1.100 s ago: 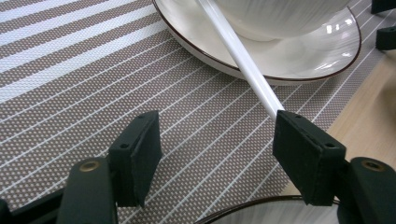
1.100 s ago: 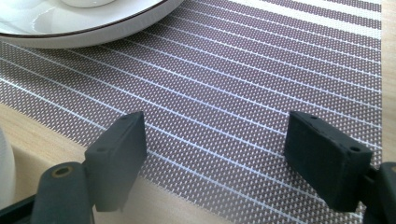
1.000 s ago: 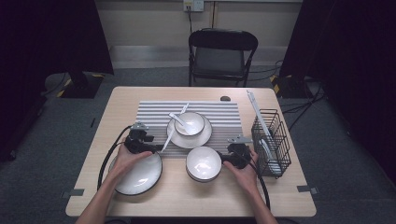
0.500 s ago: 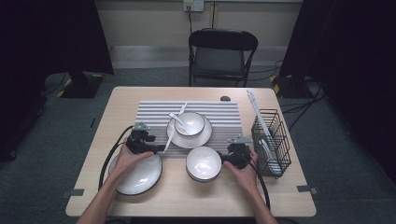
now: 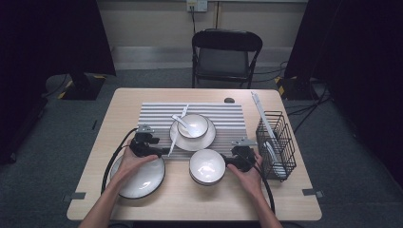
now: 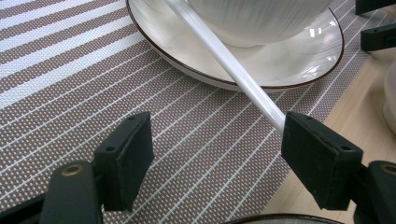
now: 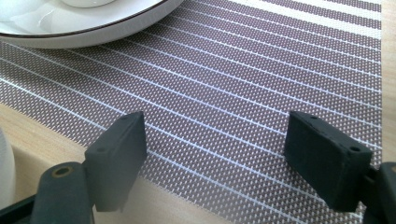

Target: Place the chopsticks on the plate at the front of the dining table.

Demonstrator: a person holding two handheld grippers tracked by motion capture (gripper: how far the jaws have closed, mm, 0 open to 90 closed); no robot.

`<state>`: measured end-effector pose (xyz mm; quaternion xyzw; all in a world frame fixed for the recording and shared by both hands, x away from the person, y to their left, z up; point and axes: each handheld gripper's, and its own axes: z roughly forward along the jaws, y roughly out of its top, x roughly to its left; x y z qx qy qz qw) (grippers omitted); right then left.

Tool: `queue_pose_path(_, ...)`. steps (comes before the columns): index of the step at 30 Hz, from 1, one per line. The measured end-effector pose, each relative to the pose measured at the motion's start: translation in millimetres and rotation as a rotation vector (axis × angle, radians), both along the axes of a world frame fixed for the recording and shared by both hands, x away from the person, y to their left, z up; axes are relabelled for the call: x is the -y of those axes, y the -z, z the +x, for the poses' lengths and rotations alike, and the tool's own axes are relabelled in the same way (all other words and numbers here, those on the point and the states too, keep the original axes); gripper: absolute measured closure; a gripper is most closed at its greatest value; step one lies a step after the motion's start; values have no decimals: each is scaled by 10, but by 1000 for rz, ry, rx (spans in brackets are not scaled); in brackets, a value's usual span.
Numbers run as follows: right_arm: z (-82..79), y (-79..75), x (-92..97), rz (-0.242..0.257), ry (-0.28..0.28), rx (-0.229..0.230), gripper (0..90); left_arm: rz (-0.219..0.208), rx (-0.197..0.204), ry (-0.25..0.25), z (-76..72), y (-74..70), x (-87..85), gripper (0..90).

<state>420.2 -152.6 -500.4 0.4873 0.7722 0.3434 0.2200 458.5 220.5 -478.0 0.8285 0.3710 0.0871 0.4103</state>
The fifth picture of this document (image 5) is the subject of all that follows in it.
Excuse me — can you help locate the grey tape piece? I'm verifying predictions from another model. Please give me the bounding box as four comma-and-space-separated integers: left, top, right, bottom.
301, 188, 325, 200
62, 191, 87, 202

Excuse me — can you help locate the grey striped placemat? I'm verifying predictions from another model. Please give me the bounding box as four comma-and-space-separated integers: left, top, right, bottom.
136, 102, 253, 162

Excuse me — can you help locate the black curtain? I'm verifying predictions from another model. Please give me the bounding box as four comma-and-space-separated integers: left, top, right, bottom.
0, 0, 117, 165
283, 0, 403, 188

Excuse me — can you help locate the white wall outlet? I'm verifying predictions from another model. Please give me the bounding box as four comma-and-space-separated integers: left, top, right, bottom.
185, 0, 208, 13

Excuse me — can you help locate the black wire cutlery basket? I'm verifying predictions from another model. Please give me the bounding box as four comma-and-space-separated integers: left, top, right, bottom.
255, 110, 297, 182

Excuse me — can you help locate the white bowl with dark rim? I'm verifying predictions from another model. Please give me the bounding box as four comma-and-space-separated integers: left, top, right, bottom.
177, 113, 210, 140
189, 148, 227, 185
190, 175, 225, 187

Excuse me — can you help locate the black outlet cable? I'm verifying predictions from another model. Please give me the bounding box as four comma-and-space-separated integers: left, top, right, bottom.
189, 5, 198, 35

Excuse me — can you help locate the black floor cable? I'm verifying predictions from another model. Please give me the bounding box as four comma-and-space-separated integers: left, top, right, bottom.
41, 74, 69, 99
286, 83, 332, 134
253, 60, 289, 84

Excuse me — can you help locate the black folding chair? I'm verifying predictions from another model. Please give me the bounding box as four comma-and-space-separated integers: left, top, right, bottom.
191, 28, 264, 89

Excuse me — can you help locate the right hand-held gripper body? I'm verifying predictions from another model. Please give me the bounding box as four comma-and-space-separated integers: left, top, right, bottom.
230, 137, 259, 173

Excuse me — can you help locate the thin wall conduit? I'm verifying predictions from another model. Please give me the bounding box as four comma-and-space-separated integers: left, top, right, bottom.
214, 1, 221, 30

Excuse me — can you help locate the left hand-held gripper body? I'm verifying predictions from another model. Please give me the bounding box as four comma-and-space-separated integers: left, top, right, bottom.
128, 123, 161, 159

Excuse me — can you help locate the person's left hand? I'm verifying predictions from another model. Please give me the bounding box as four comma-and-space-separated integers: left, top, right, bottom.
117, 146, 160, 188

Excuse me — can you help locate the white plate with dark rim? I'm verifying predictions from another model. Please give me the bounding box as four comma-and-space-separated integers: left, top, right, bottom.
169, 114, 218, 152
109, 155, 166, 200

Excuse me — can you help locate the person's right hand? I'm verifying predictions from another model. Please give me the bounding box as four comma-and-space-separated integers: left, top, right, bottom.
226, 151, 264, 199

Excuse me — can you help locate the black stand base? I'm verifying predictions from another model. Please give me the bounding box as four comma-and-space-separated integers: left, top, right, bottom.
275, 75, 321, 102
58, 70, 107, 102

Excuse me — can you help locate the left hand-held gripper cable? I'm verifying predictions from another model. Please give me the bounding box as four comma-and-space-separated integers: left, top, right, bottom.
100, 127, 139, 195

